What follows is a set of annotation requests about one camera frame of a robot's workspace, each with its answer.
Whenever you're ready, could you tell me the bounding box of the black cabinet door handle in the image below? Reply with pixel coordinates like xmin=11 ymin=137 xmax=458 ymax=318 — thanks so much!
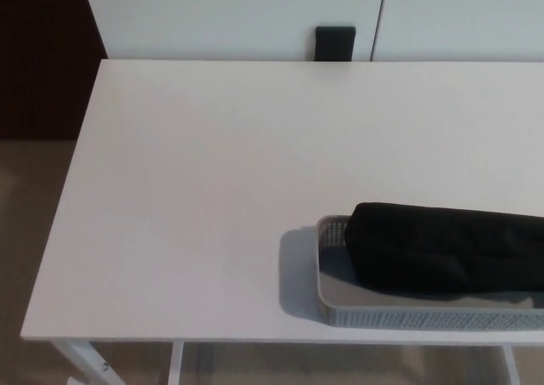
xmin=314 ymin=25 xmax=357 ymax=62

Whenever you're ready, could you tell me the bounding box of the white metal table leg frame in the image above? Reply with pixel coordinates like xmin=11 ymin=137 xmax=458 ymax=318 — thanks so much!
xmin=52 ymin=339 xmax=185 ymax=385
xmin=502 ymin=344 xmax=523 ymax=385

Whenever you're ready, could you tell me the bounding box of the grey perforated plastic basket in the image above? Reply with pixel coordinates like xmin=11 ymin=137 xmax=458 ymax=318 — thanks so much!
xmin=315 ymin=214 xmax=544 ymax=331

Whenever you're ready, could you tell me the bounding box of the white cabinet with doors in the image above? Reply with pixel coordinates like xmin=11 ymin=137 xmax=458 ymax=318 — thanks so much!
xmin=79 ymin=0 xmax=544 ymax=64

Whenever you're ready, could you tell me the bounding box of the black fabric pencil case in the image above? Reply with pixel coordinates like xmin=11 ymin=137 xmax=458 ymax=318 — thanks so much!
xmin=343 ymin=201 xmax=544 ymax=298

